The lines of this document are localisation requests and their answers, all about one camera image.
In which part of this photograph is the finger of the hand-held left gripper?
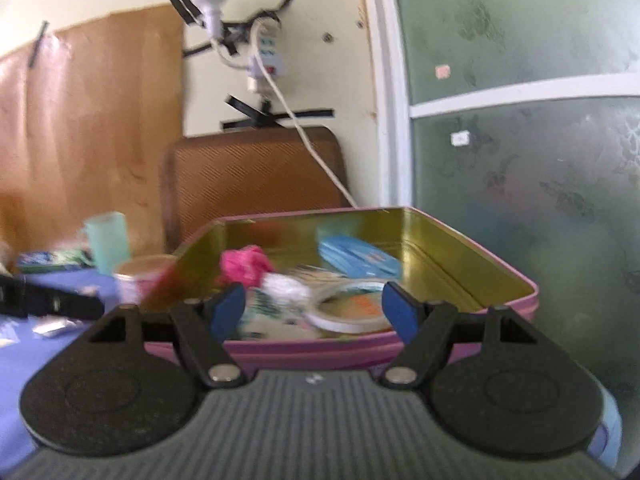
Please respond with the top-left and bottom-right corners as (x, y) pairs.
(0, 275), (106, 321)

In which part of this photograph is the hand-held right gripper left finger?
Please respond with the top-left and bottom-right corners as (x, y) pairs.
(89, 282), (248, 388)

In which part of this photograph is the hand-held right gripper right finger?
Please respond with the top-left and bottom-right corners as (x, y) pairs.
(381, 281), (539, 389)

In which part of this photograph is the green white tissue packet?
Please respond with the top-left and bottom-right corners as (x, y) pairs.
(237, 287), (321, 341)

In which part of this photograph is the pink plush toy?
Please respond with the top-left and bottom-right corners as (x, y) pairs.
(217, 245), (275, 291)

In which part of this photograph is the white tape roll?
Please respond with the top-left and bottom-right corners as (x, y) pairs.
(302, 280), (396, 335)

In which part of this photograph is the blue striped packet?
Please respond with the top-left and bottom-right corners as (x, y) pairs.
(317, 234), (404, 279)

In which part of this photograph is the pink tin box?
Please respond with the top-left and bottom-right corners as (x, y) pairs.
(135, 206), (541, 379)

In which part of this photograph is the small silver wrapper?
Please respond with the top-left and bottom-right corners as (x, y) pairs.
(32, 317), (74, 336)

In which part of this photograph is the small blue box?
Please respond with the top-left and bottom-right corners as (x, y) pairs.
(15, 251), (57, 274)

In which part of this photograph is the small green box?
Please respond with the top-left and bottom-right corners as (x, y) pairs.
(50, 249), (96, 269)

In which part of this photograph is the blue printed blanket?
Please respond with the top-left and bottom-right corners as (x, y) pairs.
(0, 265), (171, 471)

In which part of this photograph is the teal plastic cup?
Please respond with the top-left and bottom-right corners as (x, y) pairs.
(84, 211), (132, 277)

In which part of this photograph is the small pink container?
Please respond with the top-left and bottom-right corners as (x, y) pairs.
(114, 254), (177, 306)

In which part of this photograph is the frosted glass door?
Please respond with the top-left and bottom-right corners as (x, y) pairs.
(357, 0), (640, 477)

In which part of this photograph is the white patterned object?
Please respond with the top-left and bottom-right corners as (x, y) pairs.
(590, 385), (624, 476)

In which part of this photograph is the white power strip with cable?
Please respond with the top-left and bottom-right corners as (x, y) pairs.
(210, 19), (359, 209)

